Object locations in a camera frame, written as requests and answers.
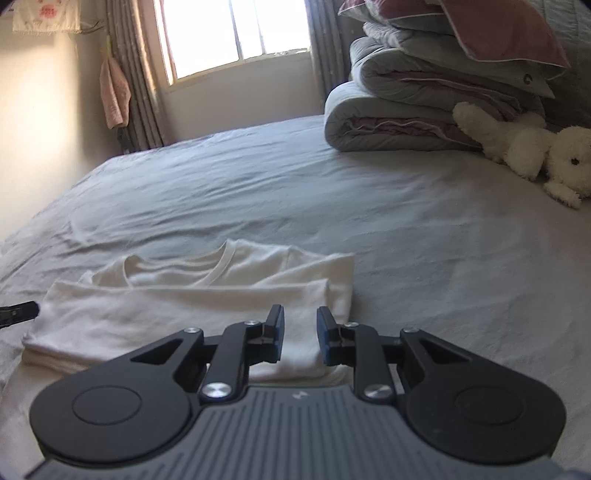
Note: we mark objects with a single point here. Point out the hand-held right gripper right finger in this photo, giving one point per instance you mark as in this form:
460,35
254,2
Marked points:
326,338

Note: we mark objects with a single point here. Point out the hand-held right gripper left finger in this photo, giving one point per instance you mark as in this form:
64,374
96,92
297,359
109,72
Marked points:
277,333

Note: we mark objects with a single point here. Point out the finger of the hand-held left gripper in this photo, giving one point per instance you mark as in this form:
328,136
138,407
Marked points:
21,313

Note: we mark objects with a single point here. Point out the white sweatshirt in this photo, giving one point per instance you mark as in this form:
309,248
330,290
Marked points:
161,314

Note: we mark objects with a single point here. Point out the bed with grey sheet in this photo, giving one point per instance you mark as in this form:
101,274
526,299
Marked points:
369,221

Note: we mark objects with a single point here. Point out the light grey folded quilt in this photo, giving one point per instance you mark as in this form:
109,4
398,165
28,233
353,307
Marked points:
369,120

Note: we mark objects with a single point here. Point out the pink hanging towel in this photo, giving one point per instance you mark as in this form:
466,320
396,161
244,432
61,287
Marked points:
114,94

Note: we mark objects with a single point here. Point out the grey curtain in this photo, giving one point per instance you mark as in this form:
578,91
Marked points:
330,50
136,78

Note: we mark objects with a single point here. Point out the white plush toy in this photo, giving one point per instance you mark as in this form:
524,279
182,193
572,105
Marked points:
521,143

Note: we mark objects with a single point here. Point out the white hanging cloth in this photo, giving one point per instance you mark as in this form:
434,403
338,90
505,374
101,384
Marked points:
46,14

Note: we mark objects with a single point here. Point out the window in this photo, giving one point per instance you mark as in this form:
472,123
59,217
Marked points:
231,32

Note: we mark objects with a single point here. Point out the purple pillow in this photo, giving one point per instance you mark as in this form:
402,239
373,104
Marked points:
508,27

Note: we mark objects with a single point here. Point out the grey quilted headboard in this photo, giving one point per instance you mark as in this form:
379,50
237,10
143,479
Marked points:
568,27

